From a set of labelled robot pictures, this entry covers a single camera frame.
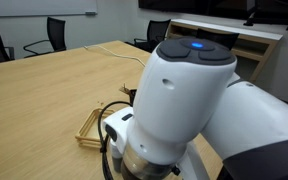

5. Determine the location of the wooden slat tray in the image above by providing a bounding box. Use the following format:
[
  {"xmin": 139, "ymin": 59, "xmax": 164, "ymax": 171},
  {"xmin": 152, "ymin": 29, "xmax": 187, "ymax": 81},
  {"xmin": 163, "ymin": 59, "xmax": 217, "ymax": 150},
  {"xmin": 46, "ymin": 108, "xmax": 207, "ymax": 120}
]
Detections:
[{"xmin": 74, "ymin": 107, "xmax": 117, "ymax": 150}]

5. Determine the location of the wooden shelf desk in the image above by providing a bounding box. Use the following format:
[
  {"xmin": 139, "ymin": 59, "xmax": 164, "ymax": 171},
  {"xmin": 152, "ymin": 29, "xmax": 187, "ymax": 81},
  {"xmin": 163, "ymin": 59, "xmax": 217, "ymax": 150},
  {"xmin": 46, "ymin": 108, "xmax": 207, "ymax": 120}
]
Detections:
[{"xmin": 166, "ymin": 18, "xmax": 284, "ymax": 84}]

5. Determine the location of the black screen stand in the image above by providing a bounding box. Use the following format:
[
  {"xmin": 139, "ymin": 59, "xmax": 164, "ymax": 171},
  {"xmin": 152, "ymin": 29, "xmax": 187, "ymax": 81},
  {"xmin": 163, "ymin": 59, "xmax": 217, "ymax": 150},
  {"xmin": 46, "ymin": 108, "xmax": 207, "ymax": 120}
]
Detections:
[{"xmin": 243, "ymin": 11, "xmax": 266, "ymax": 27}]

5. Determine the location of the long white cable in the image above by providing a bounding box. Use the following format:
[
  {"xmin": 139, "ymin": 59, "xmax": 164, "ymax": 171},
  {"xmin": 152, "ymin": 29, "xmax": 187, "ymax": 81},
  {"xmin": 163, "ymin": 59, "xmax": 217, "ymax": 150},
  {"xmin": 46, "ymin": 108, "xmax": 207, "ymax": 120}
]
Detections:
[{"xmin": 83, "ymin": 45, "xmax": 147, "ymax": 68}]

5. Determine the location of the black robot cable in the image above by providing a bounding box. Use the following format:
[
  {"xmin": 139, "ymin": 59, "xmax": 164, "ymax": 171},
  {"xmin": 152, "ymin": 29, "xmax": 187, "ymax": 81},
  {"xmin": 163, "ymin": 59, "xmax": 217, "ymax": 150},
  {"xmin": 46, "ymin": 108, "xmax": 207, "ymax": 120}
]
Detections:
[{"xmin": 96, "ymin": 100, "xmax": 134, "ymax": 180}]

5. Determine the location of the black wall screen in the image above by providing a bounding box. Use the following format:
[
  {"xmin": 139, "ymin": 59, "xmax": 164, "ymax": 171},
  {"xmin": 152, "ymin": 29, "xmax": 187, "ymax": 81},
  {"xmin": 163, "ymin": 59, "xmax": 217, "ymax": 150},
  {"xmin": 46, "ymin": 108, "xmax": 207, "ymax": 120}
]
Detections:
[{"xmin": 137, "ymin": 0, "xmax": 288, "ymax": 33}]

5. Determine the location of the white wall whiteboard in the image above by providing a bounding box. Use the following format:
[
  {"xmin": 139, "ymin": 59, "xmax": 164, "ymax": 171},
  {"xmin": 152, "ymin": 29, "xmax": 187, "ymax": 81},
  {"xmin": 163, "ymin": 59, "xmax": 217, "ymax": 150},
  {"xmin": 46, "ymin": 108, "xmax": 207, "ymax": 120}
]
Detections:
[{"xmin": 0, "ymin": 0, "xmax": 99, "ymax": 18}]

